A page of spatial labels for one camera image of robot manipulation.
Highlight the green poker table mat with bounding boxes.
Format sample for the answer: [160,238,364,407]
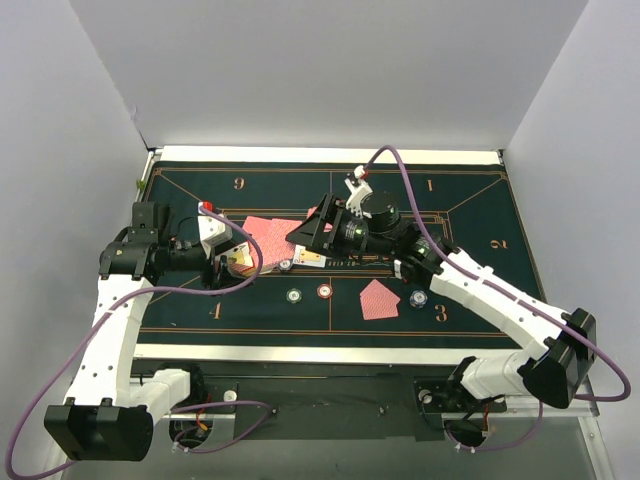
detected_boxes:
[138,161,543,349]

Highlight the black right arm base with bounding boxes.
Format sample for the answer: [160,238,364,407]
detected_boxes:
[413,378,507,414]

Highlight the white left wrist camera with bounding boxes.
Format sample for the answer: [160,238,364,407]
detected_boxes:
[197,201,233,258]

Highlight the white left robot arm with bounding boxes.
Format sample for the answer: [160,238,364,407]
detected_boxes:
[44,202,233,461]

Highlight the face-up two of diamonds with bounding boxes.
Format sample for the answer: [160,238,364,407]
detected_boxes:
[293,245,326,268]

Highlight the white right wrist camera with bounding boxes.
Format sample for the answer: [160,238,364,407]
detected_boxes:
[344,165,373,218]

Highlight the aluminium frame rail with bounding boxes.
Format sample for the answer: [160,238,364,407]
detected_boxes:
[42,372,614,480]

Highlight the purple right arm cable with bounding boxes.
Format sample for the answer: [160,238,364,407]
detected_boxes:
[362,145,632,454]

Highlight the blue chips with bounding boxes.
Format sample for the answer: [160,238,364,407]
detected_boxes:
[409,290,428,309]

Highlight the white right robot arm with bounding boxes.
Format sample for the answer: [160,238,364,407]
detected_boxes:
[286,194,595,409]

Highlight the red poker chip stack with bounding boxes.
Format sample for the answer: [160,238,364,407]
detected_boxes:
[317,284,333,299]

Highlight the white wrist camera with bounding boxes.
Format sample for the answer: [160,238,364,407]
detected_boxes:
[344,165,373,218]
[197,201,233,258]

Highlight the blue chip position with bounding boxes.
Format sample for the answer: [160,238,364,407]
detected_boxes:
[278,259,293,272]

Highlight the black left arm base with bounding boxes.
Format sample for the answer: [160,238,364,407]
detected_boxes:
[142,363,239,415]

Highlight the green poker chip stack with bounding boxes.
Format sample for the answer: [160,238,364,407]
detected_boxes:
[286,288,302,304]

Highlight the red-backed playing card deck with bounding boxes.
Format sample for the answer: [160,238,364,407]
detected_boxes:
[258,218,302,271]

